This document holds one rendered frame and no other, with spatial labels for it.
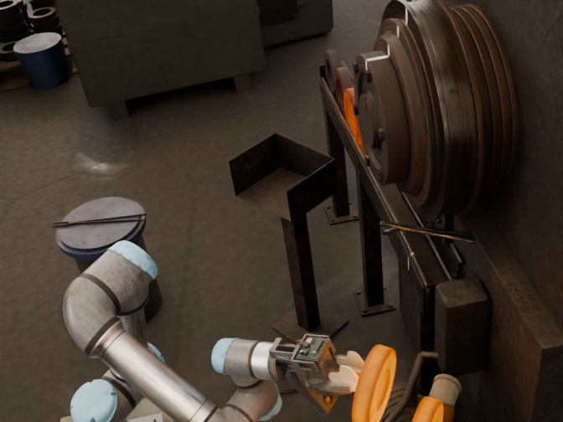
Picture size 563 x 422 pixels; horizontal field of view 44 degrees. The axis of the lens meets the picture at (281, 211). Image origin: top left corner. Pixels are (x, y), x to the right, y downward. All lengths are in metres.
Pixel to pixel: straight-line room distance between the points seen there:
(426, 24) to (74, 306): 0.89
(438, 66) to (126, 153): 2.63
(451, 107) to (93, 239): 1.52
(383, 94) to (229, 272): 1.61
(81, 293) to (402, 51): 0.80
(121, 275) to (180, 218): 1.70
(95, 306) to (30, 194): 2.24
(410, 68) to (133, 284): 0.72
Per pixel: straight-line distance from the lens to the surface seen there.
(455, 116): 1.31
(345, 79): 2.42
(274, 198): 2.17
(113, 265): 1.51
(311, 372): 1.35
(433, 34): 1.35
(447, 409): 1.46
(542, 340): 1.37
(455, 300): 1.52
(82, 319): 1.47
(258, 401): 1.49
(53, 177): 3.74
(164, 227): 3.15
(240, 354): 1.43
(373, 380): 1.27
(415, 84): 1.35
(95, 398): 1.82
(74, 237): 2.53
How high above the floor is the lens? 1.88
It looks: 38 degrees down
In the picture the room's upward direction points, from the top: 9 degrees counter-clockwise
